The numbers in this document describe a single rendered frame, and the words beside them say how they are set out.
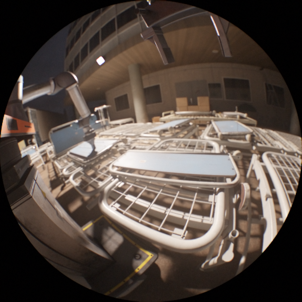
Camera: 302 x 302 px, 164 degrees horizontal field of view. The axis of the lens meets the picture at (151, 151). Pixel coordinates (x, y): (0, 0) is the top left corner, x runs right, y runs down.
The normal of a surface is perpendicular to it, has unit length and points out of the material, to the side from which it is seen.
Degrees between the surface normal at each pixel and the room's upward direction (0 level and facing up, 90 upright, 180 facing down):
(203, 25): 90
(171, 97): 90
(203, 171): 1
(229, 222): 0
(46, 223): 90
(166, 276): 0
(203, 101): 90
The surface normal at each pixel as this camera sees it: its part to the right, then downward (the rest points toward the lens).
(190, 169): -0.15, -0.90
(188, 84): -0.49, 0.40
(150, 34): -0.67, 0.67
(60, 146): 0.86, 0.07
